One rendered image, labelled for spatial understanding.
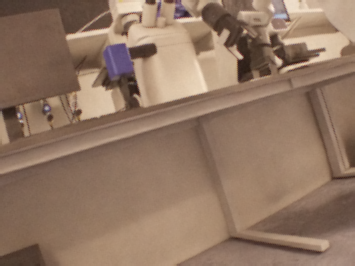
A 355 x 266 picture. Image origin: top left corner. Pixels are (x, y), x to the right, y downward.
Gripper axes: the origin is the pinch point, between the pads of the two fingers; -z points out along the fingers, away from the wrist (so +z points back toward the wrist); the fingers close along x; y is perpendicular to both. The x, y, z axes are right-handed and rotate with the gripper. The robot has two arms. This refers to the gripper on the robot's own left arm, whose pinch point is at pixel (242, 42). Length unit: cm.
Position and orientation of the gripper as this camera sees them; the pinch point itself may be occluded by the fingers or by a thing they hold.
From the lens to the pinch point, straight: 118.1
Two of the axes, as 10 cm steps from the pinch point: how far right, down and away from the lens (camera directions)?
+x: -3.5, 5.8, 7.3
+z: -5.9, -7.4, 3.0
